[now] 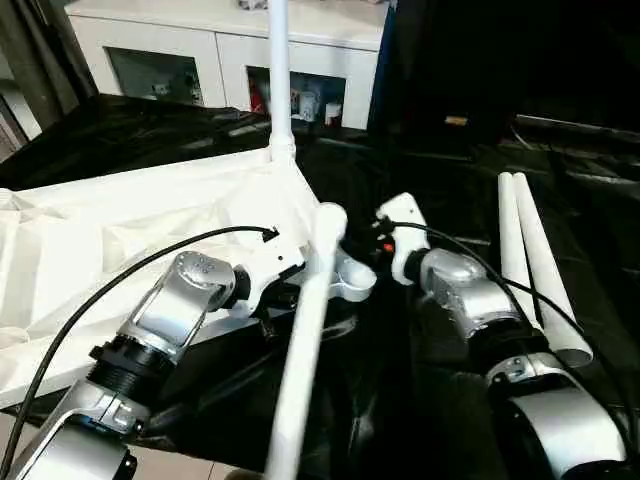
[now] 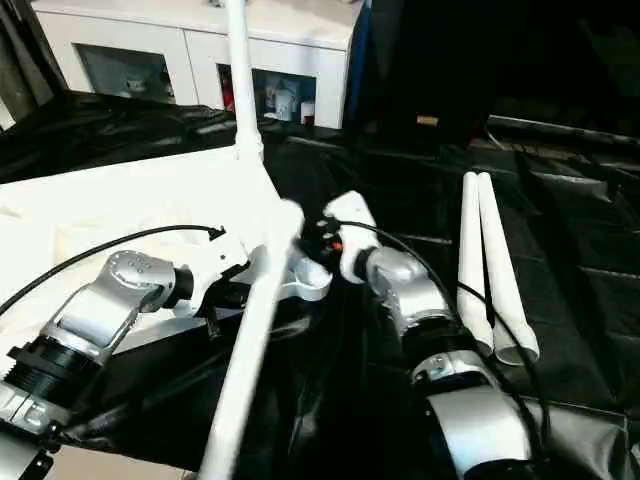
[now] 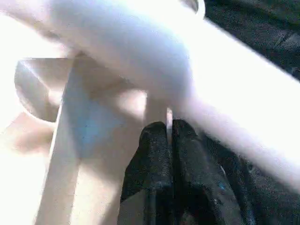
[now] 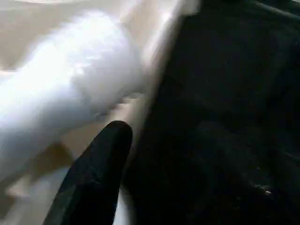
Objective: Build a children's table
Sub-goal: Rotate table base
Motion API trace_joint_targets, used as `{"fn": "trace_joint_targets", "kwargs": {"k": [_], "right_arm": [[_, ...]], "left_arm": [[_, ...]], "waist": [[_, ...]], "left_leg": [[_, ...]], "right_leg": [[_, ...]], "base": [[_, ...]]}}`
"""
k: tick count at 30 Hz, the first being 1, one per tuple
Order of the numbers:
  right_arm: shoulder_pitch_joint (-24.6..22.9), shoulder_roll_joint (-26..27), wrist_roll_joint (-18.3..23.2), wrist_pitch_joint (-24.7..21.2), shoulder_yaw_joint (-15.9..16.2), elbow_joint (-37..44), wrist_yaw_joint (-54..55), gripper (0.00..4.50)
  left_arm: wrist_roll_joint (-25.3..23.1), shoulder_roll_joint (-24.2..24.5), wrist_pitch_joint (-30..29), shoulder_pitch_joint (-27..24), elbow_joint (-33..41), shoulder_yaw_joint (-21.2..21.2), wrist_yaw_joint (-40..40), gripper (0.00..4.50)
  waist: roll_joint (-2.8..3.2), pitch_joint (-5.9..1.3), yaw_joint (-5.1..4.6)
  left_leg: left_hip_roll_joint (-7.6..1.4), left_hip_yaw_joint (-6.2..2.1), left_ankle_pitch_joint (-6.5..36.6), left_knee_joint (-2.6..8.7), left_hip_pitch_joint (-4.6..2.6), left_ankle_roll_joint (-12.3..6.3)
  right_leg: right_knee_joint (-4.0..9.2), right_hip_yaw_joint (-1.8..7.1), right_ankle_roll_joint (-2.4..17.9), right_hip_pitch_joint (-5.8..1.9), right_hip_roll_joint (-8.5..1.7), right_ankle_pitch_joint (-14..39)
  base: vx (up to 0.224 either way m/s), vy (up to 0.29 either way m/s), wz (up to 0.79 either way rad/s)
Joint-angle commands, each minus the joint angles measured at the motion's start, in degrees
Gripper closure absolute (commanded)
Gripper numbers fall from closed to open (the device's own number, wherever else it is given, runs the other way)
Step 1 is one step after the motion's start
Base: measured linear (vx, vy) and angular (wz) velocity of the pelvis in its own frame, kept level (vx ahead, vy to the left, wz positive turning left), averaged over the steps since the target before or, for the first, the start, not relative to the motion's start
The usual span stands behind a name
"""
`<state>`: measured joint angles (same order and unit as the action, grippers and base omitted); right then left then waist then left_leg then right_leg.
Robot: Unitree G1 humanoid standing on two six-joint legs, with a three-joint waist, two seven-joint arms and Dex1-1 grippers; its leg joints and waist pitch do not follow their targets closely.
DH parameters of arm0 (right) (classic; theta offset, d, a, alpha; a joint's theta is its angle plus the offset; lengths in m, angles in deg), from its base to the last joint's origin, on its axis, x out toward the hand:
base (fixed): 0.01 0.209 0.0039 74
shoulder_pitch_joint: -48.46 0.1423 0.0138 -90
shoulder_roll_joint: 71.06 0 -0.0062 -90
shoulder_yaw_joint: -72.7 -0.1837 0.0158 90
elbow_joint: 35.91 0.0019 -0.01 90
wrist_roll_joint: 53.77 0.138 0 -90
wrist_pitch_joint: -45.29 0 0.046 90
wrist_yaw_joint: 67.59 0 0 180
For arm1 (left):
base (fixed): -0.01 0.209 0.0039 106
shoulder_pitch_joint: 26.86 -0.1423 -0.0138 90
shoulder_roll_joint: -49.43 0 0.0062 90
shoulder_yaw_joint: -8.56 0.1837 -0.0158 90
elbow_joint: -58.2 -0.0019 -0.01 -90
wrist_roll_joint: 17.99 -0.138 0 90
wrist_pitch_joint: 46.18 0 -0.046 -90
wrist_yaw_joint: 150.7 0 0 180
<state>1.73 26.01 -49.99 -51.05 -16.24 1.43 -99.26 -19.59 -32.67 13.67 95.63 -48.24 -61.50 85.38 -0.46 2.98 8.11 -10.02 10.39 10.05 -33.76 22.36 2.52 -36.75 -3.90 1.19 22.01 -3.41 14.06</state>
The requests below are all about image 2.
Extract white plastic table leg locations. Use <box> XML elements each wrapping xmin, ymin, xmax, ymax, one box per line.
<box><xmin>224</xmin><ymin>0</ymin><xmax>267</xmax><ymax>163</ymax></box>
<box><xmin>456</xmin><ymin>170</ymin><xmax>497</xmax><ymax>357</ymax></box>
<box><xmin>477</xmin><ymin>172</ymin><xmax>542</xmax><ymax>367</ymax></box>
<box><xmin>196</xmin><ymin>198</ymin><xmax>307</xmax><ymax>480</ymax></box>

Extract black box with tan label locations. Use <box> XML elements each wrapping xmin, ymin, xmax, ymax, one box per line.
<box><xmin>358</xmin><ymin>0</ymin><xmax>493</xmax><ymax>143</ymax></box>

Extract black mat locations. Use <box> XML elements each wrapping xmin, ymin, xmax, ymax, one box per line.
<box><xmin>0</xmin><ymin>90</ymin><xmax>640</xmax><ymax>480</ymax></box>

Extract white cabinet with glass doors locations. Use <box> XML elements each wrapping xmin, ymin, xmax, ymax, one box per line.
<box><xmin>28</xmin><ymin>0</ymin><xmax>363</xmax><ymax>131</ymax></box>

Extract grey curtain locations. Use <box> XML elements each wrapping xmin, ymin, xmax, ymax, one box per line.
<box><xmin>0</xmin><ymin>0</ymin><xmax>56</xmax><ymax>126</ymax></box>

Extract dark metal rail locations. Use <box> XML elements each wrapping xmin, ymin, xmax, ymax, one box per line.
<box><xmin>486</xmin><ymin>114</ymin><xmax>640</xmax><ymax>147</ymax></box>

